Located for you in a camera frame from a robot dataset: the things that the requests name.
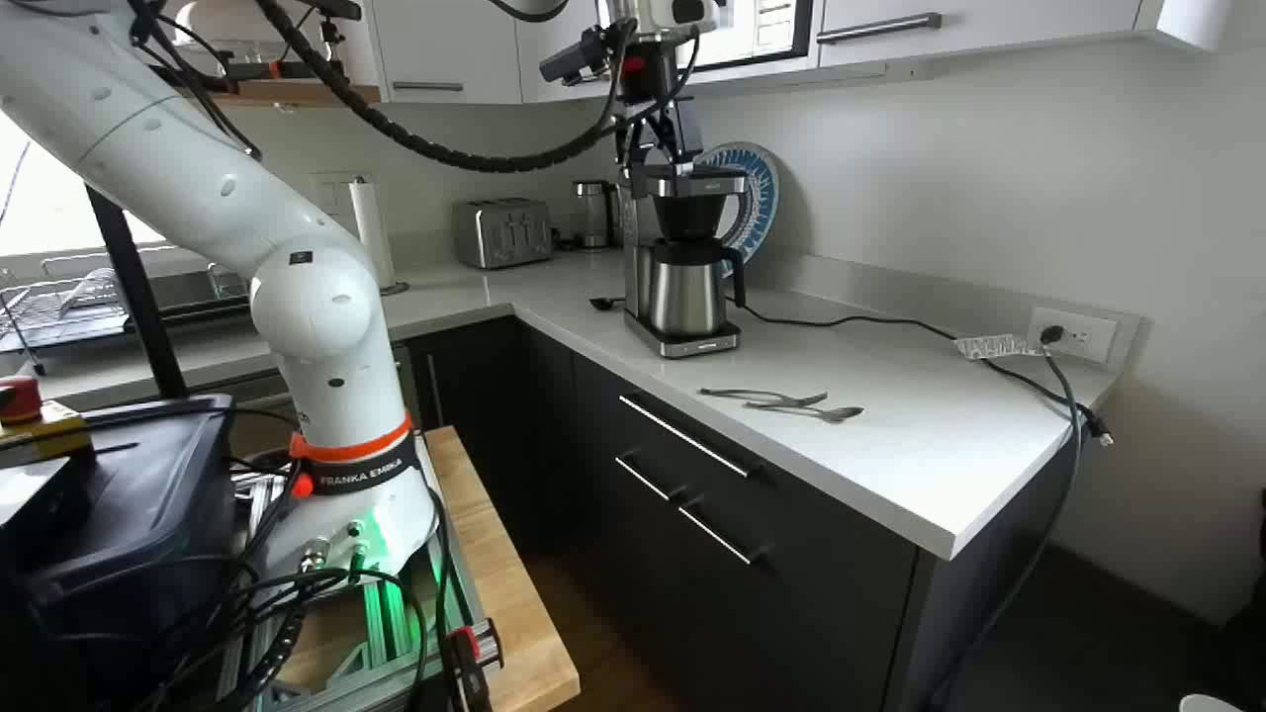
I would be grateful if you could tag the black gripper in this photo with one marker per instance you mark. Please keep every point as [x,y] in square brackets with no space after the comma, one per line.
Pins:
[650,70]

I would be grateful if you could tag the silver fork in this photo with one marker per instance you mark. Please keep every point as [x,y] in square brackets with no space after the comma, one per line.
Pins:
[758,392]

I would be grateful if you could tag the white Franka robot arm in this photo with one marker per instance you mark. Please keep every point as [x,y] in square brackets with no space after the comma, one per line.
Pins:
[159,144]

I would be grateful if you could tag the silver canister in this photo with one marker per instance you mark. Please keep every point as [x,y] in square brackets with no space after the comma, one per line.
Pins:
[597,215]

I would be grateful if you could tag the blue white woven plate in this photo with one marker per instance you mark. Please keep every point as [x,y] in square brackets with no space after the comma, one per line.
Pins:
[760,198]

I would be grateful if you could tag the stainless steel microwave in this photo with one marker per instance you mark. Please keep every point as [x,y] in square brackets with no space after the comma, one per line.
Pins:
[758,29]

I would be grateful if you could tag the steel drip coffee maker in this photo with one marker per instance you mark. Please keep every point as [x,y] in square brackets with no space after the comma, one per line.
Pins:
[686,290]

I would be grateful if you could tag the silver toaster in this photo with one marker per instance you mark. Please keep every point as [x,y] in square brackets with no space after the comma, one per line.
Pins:
[503,235]

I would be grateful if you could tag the white upper kitchen cabinets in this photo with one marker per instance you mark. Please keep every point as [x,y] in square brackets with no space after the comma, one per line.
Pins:
[450,41]

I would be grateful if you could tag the white paper towel roll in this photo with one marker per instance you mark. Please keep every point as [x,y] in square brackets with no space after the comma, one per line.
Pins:
[369,229]

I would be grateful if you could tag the dark lower kitchen cabinet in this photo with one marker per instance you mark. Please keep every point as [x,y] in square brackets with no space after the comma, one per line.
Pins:
[817,596]

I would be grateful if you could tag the wooden cart top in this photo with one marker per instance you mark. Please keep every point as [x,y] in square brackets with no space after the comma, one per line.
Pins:
[508,596]

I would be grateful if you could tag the black tripod pole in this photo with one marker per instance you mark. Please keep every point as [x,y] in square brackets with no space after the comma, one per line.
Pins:
[134,290]

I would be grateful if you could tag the metal dish rack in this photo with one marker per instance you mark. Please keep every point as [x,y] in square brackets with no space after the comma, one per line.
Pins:
[81,299]

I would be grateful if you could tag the window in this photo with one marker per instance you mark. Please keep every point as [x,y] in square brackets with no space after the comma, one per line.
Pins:
[53,198]

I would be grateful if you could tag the yellow wooden block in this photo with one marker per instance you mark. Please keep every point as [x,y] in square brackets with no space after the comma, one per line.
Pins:
[53,430]

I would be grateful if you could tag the black equipment box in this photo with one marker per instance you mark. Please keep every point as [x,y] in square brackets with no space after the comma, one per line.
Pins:
[104,527]

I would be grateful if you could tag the small red brown object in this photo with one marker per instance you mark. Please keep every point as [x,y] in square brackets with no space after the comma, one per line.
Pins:
[17,401]

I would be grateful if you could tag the white round object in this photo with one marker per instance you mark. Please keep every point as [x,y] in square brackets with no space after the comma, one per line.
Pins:
[1214,700]

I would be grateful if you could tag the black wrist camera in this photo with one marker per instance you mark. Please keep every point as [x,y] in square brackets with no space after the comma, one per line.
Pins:
[577,58]

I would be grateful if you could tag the wooden wall shelf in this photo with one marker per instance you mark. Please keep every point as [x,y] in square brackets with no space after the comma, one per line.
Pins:
[309,94]

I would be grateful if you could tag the white wall outlet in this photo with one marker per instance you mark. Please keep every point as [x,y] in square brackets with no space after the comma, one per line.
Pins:
[1090,339]

